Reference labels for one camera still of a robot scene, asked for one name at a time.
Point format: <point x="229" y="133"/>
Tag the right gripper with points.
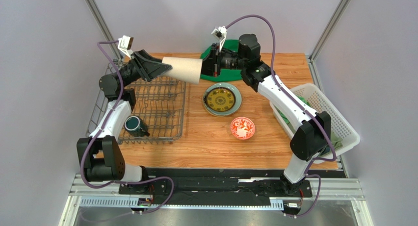
<point x="216" y="63"/>

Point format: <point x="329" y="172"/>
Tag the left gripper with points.
<point x="148" y="68"/>

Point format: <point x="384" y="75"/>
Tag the beige cup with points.
<point x="184" y="69"/>

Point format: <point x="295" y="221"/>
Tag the yellow patterned small plate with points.
<point x="219" y="99"/>

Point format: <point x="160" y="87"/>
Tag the light blue flower plate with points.
<point x="238" y="99"/>

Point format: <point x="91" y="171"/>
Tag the dark green mug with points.
<point x="136" y="127"/>

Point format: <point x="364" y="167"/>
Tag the white orange patterned bowl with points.
<point x="242" y="128"/>

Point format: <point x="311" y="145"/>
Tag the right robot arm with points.
<point x="313" y="129"/>

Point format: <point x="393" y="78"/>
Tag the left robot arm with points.
<point x="99" y="154"/>

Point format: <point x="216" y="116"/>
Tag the green cloth on table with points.
<point x="226" y="75"/>

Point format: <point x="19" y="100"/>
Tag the bright green towel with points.
<point x="284" y="117"/>

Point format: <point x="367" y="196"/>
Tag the olive green cloth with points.
<point x="336" y="142"/>

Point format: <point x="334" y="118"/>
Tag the white plastic basket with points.
<point x="329" y="117"/>

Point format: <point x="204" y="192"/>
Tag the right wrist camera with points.
<point x="220" y="34"/>

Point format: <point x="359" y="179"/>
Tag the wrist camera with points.
<point x="220" y="34"/>
<point x="125" y="44"/>

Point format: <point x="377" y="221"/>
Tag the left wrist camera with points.
<point x="125" y="44"/>

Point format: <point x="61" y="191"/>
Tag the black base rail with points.
<point x="216" y="187"/>

